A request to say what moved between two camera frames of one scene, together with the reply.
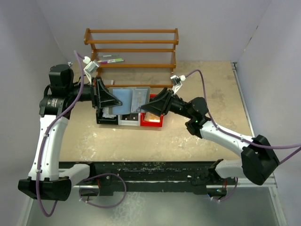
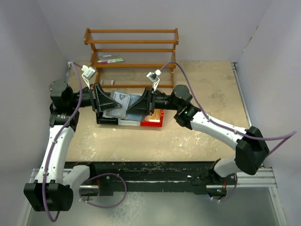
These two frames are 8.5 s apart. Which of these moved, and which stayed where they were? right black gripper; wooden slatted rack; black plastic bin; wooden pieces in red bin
Moved: right black gripper
Stayed: black plastic bin; wooden pieces in red bin; wooden slatted rack
